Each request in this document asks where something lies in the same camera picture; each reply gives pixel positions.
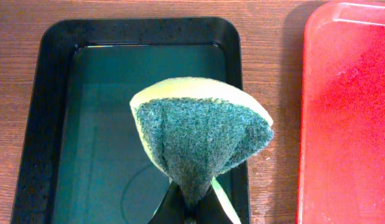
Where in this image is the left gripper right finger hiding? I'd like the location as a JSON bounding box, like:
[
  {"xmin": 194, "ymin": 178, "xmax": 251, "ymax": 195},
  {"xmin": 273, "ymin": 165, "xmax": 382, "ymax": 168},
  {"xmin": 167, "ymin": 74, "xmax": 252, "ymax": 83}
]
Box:
[{"xmin": 195, "ymin": 186, "xmax": 233, "ymax": 224}]

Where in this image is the black rectangular tray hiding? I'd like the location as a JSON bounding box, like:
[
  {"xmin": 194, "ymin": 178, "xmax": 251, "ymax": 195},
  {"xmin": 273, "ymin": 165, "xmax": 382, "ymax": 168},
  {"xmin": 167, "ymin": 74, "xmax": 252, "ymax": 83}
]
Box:
[{"xmin": 11, "ymin": 17, "xmax": 243, "ymax": 223}]

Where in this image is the green yellow sponge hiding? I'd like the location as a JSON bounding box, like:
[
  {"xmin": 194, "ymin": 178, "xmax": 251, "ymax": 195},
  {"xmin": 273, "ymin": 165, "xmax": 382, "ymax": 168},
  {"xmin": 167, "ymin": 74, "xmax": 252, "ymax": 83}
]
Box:
[{"xmin": 129, "ymin": 77, "xmax": 274, "ymax": 223}]

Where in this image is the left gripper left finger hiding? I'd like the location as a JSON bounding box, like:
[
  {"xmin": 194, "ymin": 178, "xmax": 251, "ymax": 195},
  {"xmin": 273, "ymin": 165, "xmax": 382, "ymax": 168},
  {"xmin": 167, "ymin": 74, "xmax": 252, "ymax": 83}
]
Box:
[{"xmin": 148, "ymin": 182, "xmax": 185, "ymax": 224}]

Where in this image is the red plastic tray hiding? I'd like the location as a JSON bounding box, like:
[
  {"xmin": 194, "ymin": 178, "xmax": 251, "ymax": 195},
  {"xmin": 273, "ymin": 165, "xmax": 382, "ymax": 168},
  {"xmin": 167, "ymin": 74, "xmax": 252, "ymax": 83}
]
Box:
[{"xmin": 296, "ymin": 1, "xmax": 385, "ymax": 223}]

